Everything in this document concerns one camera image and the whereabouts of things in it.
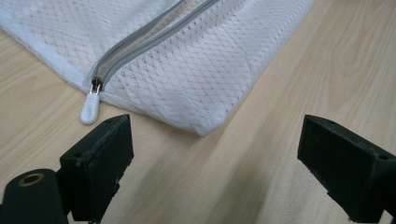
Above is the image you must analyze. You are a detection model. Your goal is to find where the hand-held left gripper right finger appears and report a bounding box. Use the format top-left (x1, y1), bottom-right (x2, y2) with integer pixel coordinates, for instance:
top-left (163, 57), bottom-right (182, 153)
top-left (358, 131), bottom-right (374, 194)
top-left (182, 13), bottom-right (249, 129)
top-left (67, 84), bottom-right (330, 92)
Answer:
top-left (296, 114), bottom-right (396, 224)

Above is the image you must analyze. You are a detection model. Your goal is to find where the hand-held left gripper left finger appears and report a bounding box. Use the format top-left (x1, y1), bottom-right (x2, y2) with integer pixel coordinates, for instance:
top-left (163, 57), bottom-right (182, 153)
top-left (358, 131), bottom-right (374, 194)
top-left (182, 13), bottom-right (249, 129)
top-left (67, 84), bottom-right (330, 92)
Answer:
top-left (59, 113), bottom-right (135, 224)

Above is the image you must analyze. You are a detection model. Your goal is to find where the white mesh laundry bag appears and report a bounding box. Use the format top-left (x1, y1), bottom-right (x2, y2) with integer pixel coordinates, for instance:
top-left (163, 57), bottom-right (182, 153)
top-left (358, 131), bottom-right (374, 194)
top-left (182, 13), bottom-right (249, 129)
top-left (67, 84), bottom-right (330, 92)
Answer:
top-left (0, 0), bottom-right (316, 137)

